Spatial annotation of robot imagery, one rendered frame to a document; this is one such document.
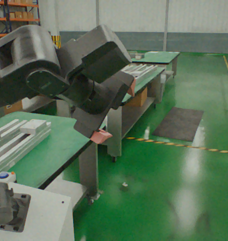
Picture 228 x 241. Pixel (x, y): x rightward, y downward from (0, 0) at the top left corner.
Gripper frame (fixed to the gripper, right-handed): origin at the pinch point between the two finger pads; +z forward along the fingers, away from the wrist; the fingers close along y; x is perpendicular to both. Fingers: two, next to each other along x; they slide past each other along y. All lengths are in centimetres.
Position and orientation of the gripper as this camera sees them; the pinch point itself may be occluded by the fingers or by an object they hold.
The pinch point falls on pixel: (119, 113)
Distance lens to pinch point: 54.9
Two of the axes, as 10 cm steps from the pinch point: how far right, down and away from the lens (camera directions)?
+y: 4.9, -8.7, -0.1
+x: -7.4, -4.2, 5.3
